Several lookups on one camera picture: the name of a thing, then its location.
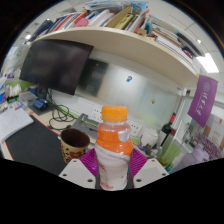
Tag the translucent purple water bottle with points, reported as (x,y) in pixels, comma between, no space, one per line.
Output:
(195,158)

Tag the black computer monitor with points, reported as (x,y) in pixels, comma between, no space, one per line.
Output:
(55,65)

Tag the orange-capped drink bottle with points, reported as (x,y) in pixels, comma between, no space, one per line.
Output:
(113,150)

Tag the dark wine bottle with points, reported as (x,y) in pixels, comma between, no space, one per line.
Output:
(165,131)

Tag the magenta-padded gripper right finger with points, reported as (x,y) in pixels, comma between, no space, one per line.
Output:
(150,170)

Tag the black desk mat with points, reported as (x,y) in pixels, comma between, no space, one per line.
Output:
(33,143)

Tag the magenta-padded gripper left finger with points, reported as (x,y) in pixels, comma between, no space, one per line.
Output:
(78,171)

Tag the purple pennant flag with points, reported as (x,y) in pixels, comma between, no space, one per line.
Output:
(202,100)

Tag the green glass vase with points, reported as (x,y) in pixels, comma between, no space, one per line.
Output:
(170,151)

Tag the wall shelf with books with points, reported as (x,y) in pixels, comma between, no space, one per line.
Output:
(133,43)

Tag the floral patterned mug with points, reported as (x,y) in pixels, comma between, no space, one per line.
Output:
(74,150)

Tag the ceiling lights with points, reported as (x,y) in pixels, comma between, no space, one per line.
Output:
(208,63)

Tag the white wall socket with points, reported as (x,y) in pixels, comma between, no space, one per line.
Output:
(135,128)
(96,114)

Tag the white lidded jar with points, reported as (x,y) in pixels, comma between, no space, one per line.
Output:
(149,138)

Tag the framed group photo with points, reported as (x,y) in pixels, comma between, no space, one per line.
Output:
(213,136)

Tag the small blue box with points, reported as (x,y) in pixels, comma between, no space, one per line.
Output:
(40,104)

